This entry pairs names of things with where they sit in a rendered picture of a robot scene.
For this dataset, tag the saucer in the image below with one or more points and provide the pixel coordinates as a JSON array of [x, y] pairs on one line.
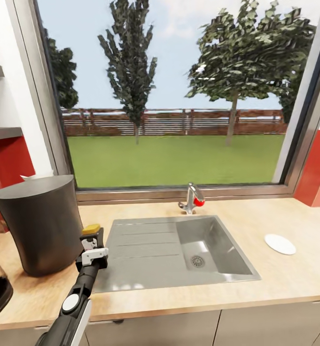
[[280, 244]]

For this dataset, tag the bottle of coffee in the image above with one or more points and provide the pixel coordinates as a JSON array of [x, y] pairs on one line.
[[92, 237]]

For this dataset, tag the countertop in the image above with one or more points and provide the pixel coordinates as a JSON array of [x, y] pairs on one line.
[[285, 278]]

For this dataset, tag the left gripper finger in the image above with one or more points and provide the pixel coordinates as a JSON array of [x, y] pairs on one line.
[[80, 255]]

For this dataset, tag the coffee maker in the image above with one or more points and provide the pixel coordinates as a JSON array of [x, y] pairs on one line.
[[44, 220]]

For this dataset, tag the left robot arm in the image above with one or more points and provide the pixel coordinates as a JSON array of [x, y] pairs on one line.
[[68, 328]]

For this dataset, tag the paper coffee filter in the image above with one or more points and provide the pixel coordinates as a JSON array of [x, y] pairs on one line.
[[36, 176]]

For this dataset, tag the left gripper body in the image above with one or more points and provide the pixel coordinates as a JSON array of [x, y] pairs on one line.
[[91, 270]]

